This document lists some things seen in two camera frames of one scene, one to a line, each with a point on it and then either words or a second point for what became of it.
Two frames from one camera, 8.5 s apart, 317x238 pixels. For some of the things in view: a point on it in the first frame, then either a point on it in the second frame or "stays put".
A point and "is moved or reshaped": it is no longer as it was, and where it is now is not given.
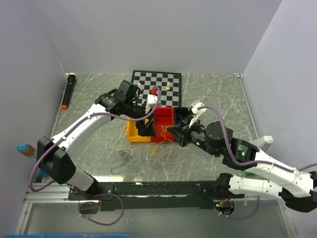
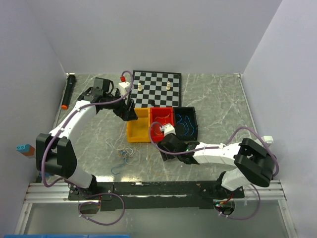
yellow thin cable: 125,148 -> 150,165
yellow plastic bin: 132,133 stays put
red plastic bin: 164,119 stays put
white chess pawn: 168,86 stays put
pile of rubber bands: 162,134 is moved or reshaped
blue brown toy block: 26,149 stays put
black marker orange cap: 70,84 stays put
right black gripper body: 195,134 -> 169,156
